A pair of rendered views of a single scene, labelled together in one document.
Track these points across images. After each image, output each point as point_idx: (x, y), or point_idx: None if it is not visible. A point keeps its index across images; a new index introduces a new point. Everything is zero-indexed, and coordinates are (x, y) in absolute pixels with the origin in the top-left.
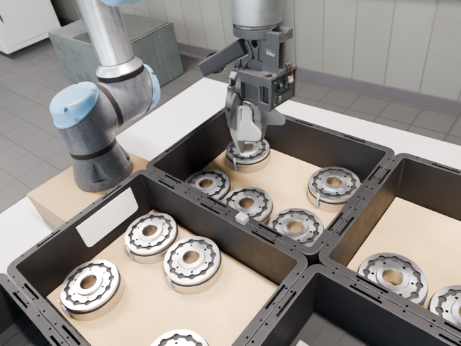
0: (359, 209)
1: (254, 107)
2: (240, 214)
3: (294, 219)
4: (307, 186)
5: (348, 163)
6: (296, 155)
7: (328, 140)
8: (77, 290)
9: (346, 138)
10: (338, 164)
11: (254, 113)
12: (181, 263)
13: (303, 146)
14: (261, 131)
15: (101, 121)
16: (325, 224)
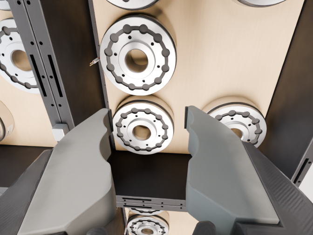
0: (164, 208)
1: (187, 178)
2: (58, 132)
3: (149, 128)
4: (228, 92)
5: (274, 138)
6: (294, 43)
7: (302, 127)
8: None
9: (299, 162)
10: (275, 121)
11: (197, 141)
12: (7, 58)
13: (303, 66)
14: (184, 127)
15: None
16: (178, 134)
